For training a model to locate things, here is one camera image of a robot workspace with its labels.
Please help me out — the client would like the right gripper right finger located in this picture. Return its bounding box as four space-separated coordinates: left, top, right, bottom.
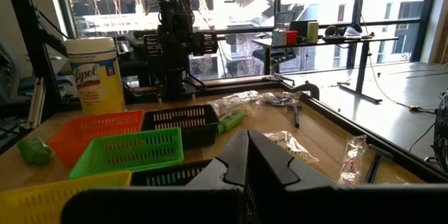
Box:
248 129 448 224

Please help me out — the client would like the yellow slotted plastic basket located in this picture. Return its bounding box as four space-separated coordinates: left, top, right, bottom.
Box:
0 170 133 224

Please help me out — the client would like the white cloth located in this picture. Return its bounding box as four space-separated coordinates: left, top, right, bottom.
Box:
342 26 363 39

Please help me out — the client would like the green cylindrical canister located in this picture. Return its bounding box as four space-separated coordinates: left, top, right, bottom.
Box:
307 21 319 44

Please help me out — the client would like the black floor fan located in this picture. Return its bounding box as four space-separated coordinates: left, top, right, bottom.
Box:
425 90 448 174

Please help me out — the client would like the black standing desk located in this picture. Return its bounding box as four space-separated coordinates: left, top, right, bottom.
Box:
251 34 400 104

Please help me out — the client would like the Lysol wipes canister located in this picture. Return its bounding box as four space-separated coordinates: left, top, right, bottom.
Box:
64 36 126 116

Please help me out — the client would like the bagged red toothbrush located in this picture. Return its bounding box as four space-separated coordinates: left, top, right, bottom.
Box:
337 134 368 186

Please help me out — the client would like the green travel bottle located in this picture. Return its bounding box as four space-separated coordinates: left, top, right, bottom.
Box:
16 136 53 165
217 109 246 134

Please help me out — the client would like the clear bag of black ties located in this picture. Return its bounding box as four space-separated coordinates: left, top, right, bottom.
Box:
258 90 302 108

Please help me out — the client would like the white and blue box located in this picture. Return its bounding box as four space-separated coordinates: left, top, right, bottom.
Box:
272 27 288 46

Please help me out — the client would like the black aluminium table frame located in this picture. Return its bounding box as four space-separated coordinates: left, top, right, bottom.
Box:
124 75 448 185

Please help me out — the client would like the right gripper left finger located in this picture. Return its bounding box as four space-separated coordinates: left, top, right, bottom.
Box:
59 129 249 224

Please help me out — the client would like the black gantry strut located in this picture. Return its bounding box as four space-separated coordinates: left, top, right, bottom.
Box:
1 0 71 113

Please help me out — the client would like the black device box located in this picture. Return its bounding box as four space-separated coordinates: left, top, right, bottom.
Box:
289 20 309 38

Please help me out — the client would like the white vanity pack bag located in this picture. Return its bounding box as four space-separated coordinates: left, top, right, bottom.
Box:
262 129 320 165

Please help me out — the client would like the clear bag of cotton swabs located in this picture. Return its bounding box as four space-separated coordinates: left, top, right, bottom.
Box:
209 90 263 118

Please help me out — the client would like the orange slotted plastic basket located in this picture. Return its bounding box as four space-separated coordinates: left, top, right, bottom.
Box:
47 109 146 169

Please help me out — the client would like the black slotted plastic basket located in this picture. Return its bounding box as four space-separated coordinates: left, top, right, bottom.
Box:
141 104 221 150
130 158 214 187

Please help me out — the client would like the black table clamp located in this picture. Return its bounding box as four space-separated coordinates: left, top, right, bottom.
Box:
292 80 321 101

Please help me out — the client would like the black office chair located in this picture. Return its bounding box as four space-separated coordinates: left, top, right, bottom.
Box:
251 10 302 74

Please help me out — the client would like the green slotted plastic basket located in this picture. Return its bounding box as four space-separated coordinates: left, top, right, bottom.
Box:
67 127 185 180

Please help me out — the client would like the floor cable with yellow plug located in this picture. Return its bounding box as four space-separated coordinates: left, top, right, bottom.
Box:
367 59 438 115

